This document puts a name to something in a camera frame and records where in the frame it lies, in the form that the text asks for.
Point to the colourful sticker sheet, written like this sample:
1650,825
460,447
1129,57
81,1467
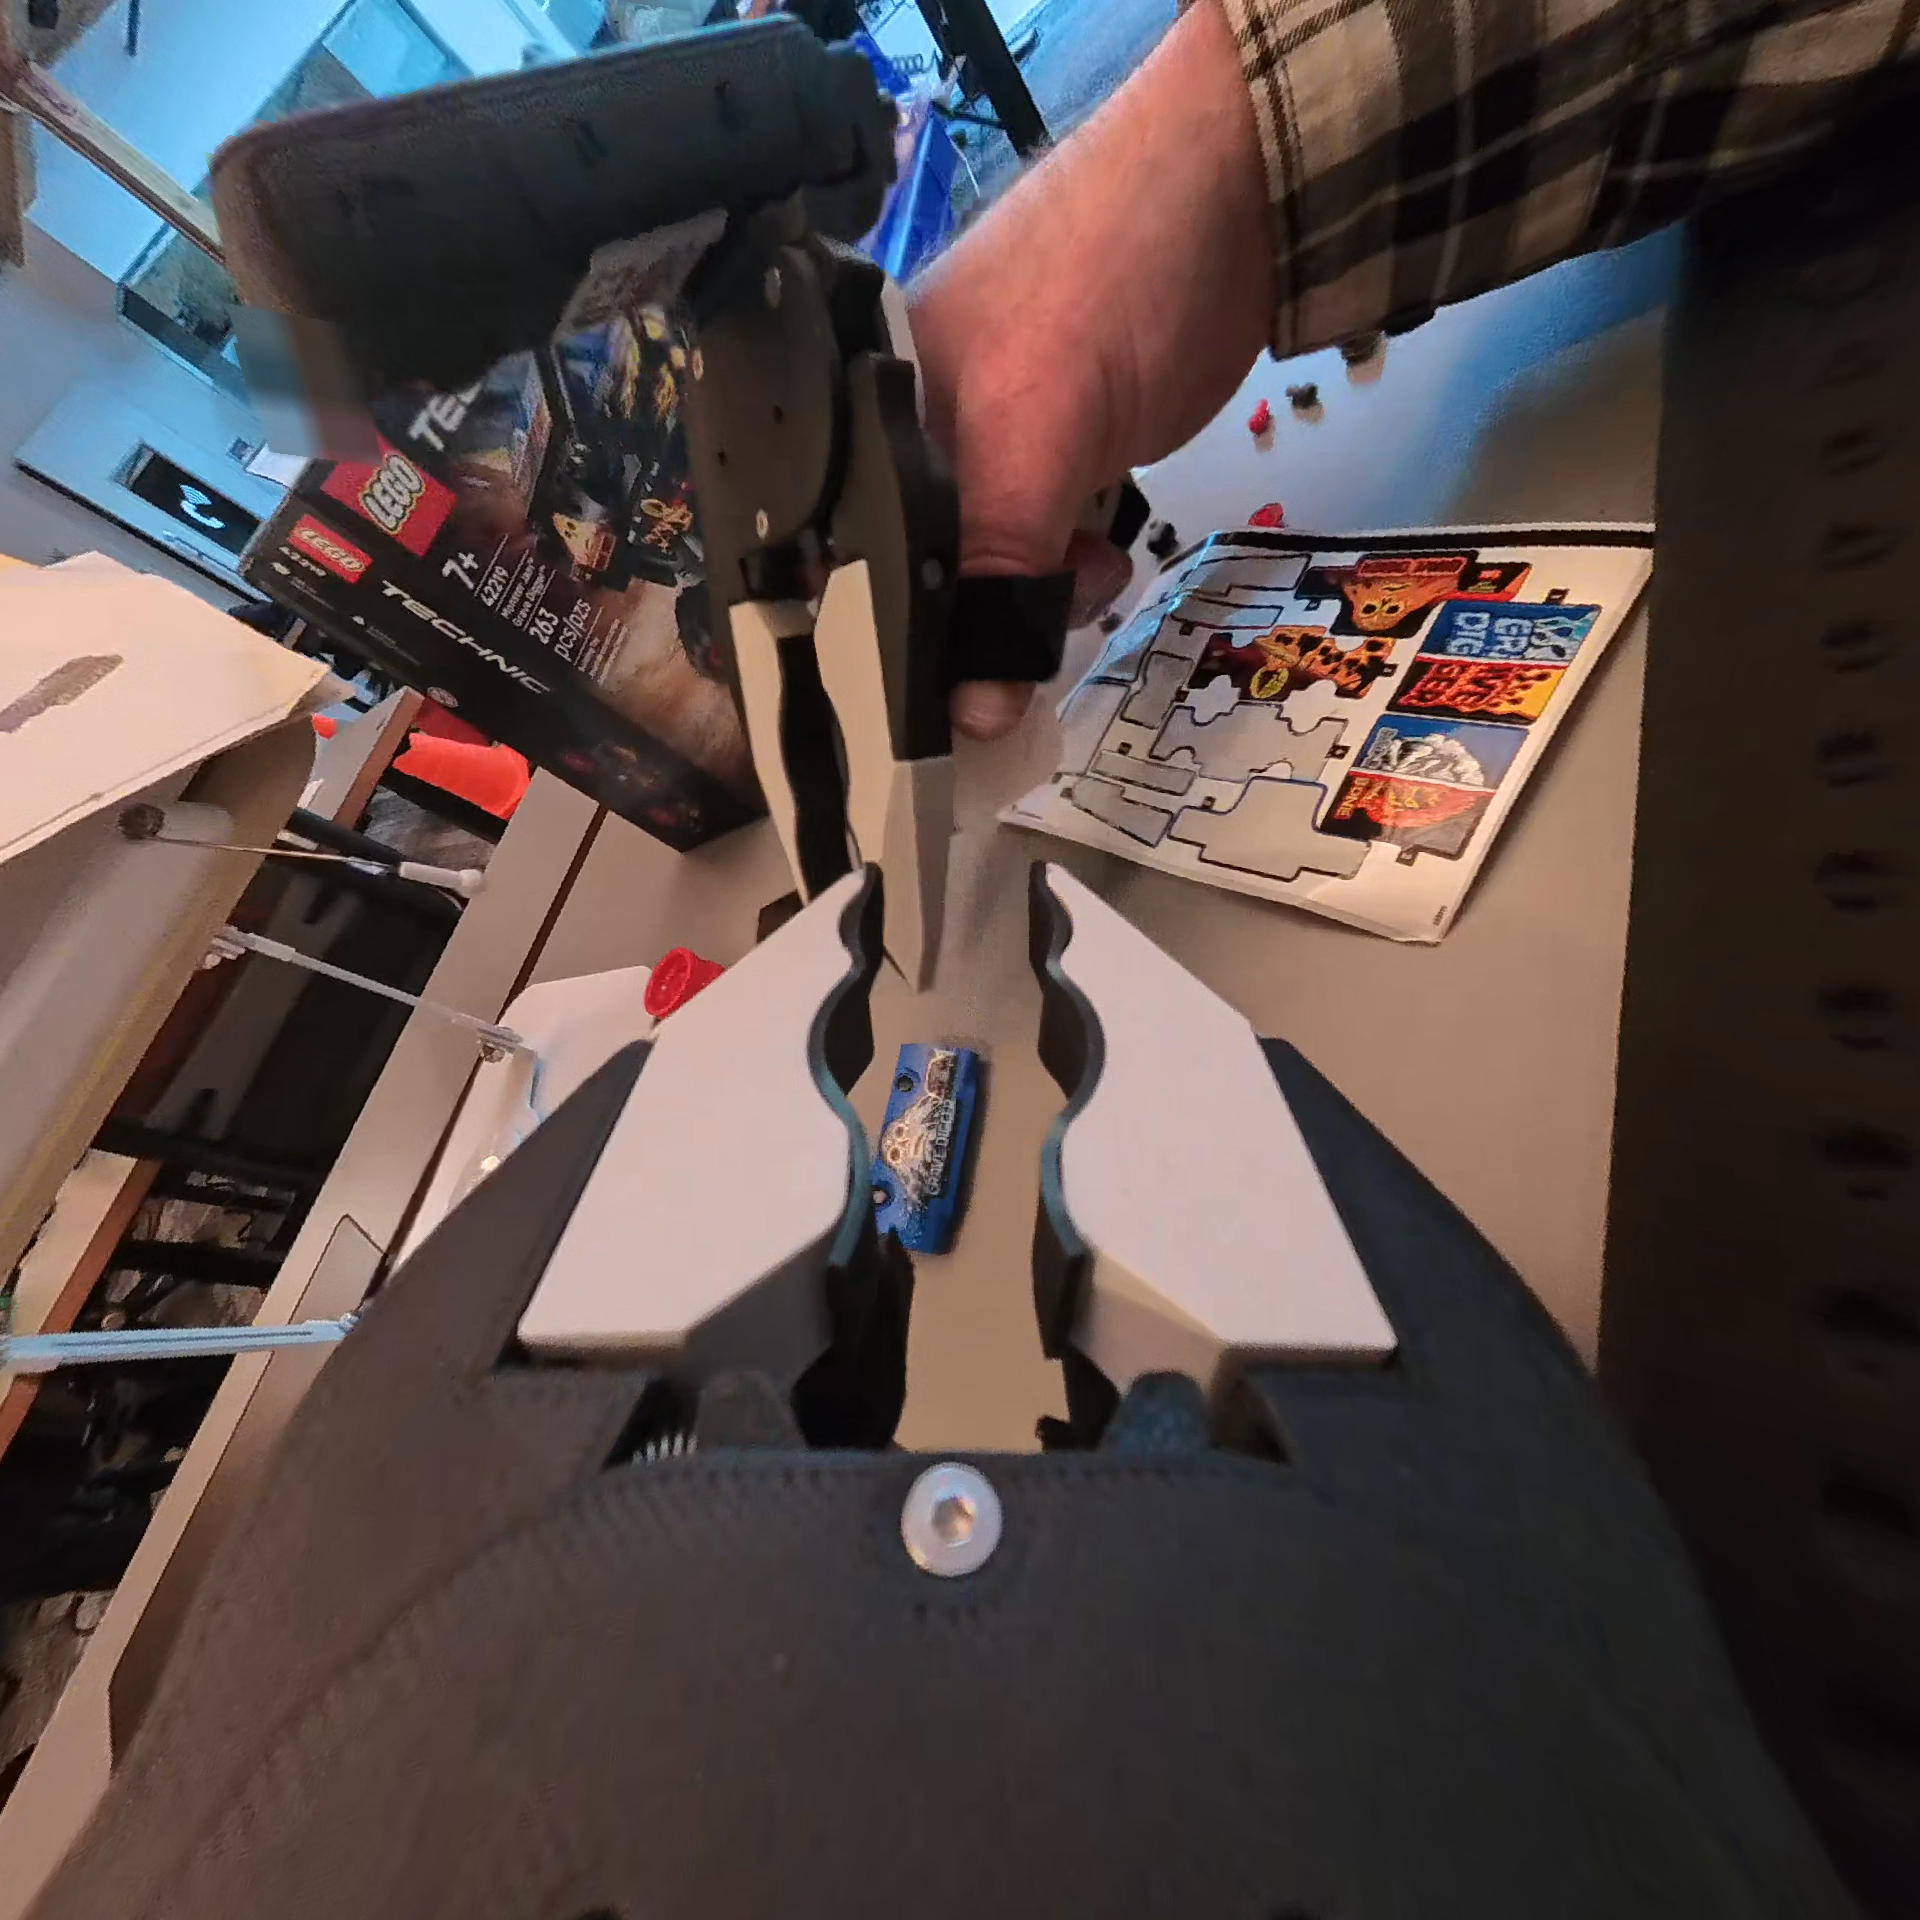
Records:
1350,721

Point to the person's right forearm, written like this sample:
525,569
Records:
1500,150

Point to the white book stand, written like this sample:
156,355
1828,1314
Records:
586,1026

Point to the orange plastic object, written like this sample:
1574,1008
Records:
466,769

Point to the blue printed curved panel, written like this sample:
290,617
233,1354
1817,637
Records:
931,1155

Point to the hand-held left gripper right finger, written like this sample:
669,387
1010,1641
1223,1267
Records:
1215,1201

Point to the person's right hand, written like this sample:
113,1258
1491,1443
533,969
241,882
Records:
1079,346

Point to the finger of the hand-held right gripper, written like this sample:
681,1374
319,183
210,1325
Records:
773,704
908,840

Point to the grey desk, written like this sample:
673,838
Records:
1425,1080

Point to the red wheel rim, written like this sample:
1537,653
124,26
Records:
683,984

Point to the dark toy set box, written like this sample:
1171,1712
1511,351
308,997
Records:
494,662

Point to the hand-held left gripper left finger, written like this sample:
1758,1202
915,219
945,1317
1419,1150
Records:
706,1185

